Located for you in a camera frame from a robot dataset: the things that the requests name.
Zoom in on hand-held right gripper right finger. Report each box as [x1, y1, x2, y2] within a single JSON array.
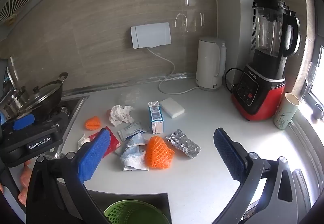
[[210, 127, 308, 224]]

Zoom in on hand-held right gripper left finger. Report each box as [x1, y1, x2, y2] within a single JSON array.
[[25, 127, 112, 224]]

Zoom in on red snack packet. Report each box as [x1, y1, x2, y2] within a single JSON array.
[[88, 126, 120, 157]]

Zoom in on silver blister pack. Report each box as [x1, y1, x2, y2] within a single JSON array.
[[164, 129, 201, 159]]

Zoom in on green plastic basket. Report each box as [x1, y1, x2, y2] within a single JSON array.
[[103, 200, 170, 224]]

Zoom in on person's left hand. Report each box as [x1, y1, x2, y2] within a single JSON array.
[[18, 160, 33, 205]]

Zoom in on small crumpled white paper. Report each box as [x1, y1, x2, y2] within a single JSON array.
[[77, 134, 92, 150]]

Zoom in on steel pot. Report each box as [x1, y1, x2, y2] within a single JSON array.
[[0, 86, 28, 119]]

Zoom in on glass pan lid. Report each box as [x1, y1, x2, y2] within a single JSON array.
[[15, 82, 62, 113]]

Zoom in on small orange foam net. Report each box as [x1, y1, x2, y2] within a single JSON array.
[[85, 116, 101, 130]]

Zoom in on blue white cloth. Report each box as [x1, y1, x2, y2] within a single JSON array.
[[120, 133, 150, 171]]

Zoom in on black wok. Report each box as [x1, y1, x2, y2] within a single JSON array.
[[25, 72, 69, 114]]

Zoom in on blue white sachet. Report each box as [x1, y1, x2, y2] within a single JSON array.
[[118, 122, 147, 142]]

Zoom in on crumpled white tissue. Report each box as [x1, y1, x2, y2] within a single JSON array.
[[109, 105, 134, 127]]

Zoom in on gas stove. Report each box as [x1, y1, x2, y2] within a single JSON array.
[[38, 95, 90, 159]]

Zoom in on large orange foam net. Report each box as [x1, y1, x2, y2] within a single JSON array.
[[145, 135, 175, 170]]

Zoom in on red black blender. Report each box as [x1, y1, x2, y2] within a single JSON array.
[[231, 0, 301, 121]]

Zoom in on clear plastic wrap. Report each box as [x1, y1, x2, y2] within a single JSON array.
[[119, 89, 142, 105]]

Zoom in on pale green patterned cup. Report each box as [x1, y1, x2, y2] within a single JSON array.
[[273, 92, 299, 130]]

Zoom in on small blue white carton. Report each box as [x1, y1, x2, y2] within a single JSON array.
[[148, 101, 164, 134]]

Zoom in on white rectangular block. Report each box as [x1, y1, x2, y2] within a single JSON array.
[[159, 98, 185, 119]]

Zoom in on white electric kettle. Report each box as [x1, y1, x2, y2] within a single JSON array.
[[195, 36, 226, 91]]

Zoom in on small dark cup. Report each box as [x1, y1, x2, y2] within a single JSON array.
[[313, 103, 324, 121]]

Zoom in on clear wine glass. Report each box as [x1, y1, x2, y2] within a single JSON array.
[[301, 62, 318, 103]]

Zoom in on black power cable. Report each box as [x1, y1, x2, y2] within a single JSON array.
[[225, 68, 243, 94]]

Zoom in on white power cable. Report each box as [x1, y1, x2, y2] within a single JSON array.
[[147, 48, 200, 94]]

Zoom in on white wall socket box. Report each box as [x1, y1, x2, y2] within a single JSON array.
[[131, 22, 172, 49]]

